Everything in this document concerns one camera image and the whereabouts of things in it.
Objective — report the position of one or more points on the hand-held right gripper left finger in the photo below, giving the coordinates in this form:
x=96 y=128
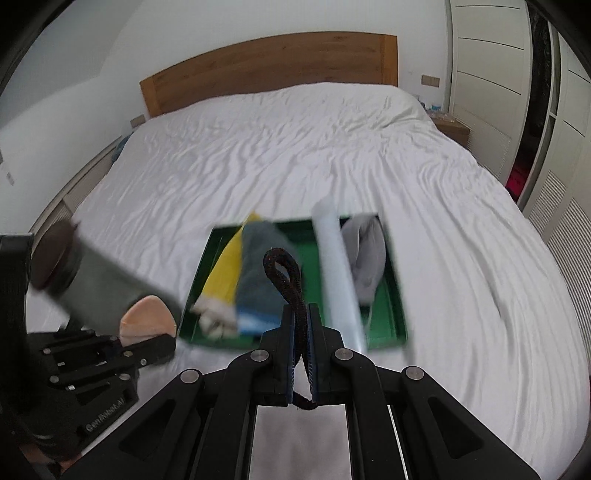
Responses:
x=290 y=350

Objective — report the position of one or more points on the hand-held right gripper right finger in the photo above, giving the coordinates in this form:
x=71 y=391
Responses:
x=314 y=350

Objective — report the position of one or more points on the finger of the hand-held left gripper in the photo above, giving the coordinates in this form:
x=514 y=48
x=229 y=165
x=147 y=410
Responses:
x=152 y=348

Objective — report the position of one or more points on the peach round powder puff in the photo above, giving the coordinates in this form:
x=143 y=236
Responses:
x=147 y=316

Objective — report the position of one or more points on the dark green canister brown lid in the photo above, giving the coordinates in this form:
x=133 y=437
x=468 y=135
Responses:
x=101 y=277

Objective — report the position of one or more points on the dark grey sock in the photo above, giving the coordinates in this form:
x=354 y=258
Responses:
x=258 y=267

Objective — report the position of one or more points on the yellow sock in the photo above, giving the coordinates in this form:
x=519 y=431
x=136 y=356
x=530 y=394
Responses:
x=226 y=272

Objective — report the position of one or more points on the green tray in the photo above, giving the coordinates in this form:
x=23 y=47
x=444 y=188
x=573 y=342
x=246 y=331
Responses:
x=304 y=247

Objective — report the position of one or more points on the white bed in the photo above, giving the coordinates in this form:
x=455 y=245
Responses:
x=323 y=152

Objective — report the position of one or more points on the blue crumpled cloth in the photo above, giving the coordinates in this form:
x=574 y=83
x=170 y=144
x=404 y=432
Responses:
x=121 y=147

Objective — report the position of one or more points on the wooden nightstand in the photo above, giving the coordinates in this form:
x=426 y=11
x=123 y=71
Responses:
x=452 y=129

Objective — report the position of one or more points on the pink item in wardrobe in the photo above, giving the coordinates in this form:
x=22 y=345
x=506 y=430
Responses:
x=517 y=177

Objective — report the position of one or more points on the small items on nightstand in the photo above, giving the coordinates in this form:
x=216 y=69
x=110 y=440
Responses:
x=434 y=109

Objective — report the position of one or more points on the wooden headboard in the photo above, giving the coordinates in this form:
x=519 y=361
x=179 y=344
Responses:
x=268 y=69

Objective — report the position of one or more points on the white wardrobe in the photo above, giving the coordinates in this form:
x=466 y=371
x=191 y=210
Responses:
x=489 y=69

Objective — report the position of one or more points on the hanging dark clothes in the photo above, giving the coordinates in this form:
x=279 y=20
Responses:
x=535 y=92

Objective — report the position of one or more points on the wall switch plate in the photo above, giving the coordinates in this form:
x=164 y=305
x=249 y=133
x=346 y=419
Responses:
x=430 y=80
x=137 y=121

